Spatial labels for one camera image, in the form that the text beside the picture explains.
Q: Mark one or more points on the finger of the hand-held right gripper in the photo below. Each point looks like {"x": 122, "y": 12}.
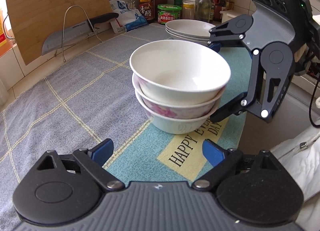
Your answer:
{"x": 215, "y": 47}
{"x": 225, "y": 112}

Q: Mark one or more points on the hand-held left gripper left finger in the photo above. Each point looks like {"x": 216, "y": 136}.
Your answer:
{"x": 102, "y": 151}

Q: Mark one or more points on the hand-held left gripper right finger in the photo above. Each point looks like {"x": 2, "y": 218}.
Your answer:
{"x": 215, "y": 153}

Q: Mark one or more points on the white plate fruit print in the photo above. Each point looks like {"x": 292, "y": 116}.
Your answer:
{"x": 200, "y": 41}
{"x": 175, "y": 35}
{"x": 187, "y": 27}

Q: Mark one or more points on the white bowl pink flowers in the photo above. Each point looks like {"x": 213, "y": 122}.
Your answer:
{"x": 175, "y": 70}
{"x": 170, "y": 110}

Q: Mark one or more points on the white bowl faint grey pattern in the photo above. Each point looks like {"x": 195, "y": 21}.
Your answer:
{"x": 172, "y": 125}

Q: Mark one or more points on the white plastic box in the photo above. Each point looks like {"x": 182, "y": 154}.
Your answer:
{"x": 228, "y": 17}

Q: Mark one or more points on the clear glass bottle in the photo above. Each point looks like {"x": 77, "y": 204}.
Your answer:
{"x": 203, "y": 8}

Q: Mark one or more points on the yellow lid spice jar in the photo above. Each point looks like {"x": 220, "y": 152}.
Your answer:
{"x": 188, "y": 12}

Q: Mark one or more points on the green lid sauce jar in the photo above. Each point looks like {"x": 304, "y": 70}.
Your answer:
{"x": 168, "y": 15}

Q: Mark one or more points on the green cap small bottle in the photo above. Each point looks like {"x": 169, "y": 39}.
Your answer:
{"x": 178, "y": 3}

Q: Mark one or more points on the grey blue checked towel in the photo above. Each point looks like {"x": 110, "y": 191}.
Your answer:
{"x": 75, "y": 95}

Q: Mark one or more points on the white blue salt bag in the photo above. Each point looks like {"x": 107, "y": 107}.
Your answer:
{"x": 132, "y": 20}

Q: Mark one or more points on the person's white jacket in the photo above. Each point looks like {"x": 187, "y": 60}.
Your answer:
{"x": 300, "y": 171}

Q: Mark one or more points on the metal binder clip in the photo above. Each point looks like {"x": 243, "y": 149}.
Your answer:
{"x": 132, "y": 4}
{"x": 127, "y": 5}

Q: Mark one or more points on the bamboo cutting board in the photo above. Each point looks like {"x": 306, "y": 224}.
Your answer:
{"x": 50, "y": 0}

